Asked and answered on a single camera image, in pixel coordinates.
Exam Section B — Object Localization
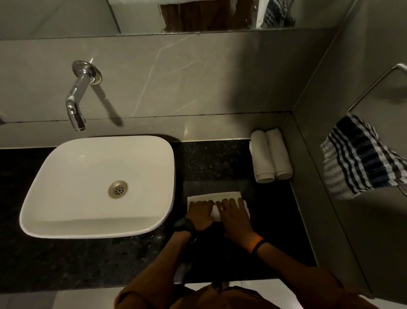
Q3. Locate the person's right hand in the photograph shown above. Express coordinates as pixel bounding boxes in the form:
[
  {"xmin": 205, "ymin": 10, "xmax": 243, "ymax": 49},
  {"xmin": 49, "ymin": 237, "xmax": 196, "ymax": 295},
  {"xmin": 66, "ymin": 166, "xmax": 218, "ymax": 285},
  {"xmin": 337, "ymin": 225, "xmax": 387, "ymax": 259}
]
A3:
[{"xmin": 215, "ymin": 198, "xmax": 259, "ymax": 249}]

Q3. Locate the person's left hand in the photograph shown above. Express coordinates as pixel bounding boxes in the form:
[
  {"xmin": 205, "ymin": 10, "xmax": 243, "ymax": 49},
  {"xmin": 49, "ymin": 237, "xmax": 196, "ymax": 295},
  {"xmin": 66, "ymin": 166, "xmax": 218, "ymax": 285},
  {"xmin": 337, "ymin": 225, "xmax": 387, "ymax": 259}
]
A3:
[{"xmin": 185, "ymin": 201, "xmax": 216, "ymax": 232}]

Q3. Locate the white hand towel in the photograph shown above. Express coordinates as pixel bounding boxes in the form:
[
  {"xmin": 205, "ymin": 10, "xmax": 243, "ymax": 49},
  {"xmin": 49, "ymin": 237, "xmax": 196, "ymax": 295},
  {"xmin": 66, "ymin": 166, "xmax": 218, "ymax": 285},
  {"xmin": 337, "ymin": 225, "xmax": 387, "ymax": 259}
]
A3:
[{"xmin": 187, "ymin": 191, "xmax": 250, "ymax": 222}]

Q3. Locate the person's right forearm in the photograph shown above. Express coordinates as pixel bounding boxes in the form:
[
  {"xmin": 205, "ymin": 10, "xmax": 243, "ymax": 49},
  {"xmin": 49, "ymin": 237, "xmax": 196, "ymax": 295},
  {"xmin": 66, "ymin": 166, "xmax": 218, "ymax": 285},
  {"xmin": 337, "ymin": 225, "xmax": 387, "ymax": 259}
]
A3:
[{"xmin": 251, "ymin": 237, "xmax": 374, "ymax": 309}]

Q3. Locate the person's left forearm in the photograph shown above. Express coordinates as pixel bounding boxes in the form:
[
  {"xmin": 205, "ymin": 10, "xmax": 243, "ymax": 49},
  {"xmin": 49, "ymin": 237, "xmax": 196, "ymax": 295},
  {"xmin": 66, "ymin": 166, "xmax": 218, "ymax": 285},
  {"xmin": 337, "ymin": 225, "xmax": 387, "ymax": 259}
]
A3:
[{"xmin": 114, "ymin": 228, "xmax": 199, "ymax": 309}]

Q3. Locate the black wristwatch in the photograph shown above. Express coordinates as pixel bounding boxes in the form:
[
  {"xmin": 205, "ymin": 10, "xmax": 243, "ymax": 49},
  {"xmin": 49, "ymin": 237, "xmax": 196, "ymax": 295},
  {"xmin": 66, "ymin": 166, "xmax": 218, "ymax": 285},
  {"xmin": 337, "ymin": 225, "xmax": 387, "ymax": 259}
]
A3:
[{"xmin": 173, "ymin": 217, "xmax": 199, "ymax": 244}]

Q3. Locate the orange wristband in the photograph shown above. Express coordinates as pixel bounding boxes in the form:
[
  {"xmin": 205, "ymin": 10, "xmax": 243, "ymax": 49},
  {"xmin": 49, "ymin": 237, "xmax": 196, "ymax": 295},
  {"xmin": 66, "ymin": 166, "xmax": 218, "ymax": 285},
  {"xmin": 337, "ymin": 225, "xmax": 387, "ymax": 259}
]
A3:
[{"xmin": 250, "ymin": 235, "xmax": 264, "ymax": 254}]

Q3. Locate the black wristband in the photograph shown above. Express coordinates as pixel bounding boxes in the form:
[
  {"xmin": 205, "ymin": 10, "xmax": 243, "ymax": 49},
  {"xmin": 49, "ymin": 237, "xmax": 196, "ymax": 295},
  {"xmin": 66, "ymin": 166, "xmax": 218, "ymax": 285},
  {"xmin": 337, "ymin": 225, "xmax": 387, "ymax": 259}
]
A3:
[{"xmin": 254, "ymin": 239, "xmax": 270, "ymax": 256}]

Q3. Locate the rolled white towel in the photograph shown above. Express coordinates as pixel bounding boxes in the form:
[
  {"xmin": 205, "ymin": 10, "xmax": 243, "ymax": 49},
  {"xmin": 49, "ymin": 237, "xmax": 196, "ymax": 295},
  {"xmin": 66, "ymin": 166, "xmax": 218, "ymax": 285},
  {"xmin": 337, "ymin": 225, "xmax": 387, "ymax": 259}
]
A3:
[
  {"xmin": 249, "ymin": 129, "xmax": 275, "ymax": 184},
  {"xmin": 266, "ymin": 128, "xmax": 293, "ymax": 180}
]

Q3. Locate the chrome sink drain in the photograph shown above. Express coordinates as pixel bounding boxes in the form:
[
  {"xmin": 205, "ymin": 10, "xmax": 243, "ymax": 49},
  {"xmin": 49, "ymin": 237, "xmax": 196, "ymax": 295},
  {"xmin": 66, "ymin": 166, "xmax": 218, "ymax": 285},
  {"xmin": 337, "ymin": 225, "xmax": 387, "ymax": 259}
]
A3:
[{"xmin": 108, "ymin": 180, "xmax": 128, "ymax": 199}]

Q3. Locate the white ceramic sink basin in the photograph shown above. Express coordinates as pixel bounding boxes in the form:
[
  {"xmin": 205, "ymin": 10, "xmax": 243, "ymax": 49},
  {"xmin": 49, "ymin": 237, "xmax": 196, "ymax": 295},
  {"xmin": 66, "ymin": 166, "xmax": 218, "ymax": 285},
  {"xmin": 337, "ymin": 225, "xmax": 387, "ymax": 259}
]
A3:
[{"xmin": 19, "ymin": 136, "xmax": 176, "ymax": 239}]

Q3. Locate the striped hanging towel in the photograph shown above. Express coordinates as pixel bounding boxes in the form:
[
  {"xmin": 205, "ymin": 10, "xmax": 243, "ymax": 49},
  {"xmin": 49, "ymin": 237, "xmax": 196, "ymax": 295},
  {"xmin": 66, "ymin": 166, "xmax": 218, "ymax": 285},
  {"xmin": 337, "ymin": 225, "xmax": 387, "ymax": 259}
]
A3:
[{"xmin": 320, "ymin": 114, "xmax": 407, "ymax": 201}]

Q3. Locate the chrome wall faucet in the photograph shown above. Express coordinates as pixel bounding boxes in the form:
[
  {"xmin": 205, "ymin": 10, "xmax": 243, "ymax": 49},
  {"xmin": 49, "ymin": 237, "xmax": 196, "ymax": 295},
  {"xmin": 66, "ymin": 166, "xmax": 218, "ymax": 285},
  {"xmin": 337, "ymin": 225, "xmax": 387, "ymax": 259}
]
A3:
[{"xmin": 66, "ymin": 60, "xmax": 103, "ymax": 132}]

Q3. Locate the chrome towel ring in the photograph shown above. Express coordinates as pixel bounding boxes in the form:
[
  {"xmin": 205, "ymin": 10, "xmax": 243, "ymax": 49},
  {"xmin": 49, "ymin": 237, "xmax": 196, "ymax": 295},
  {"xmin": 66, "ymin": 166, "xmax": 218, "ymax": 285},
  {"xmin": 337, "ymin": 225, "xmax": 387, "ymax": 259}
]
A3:
[{"xmin": 346, "ymin": 63, "xmax": 407, "ymax": 198}]

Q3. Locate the wall mirror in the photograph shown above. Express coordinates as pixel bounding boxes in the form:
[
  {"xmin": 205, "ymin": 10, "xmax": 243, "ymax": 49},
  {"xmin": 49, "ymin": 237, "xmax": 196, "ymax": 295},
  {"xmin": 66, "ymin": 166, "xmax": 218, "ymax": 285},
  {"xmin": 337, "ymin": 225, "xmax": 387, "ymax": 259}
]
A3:
[{"xmin": 0, "ymin": 0, "xmax": 355, "ymax": 41}]

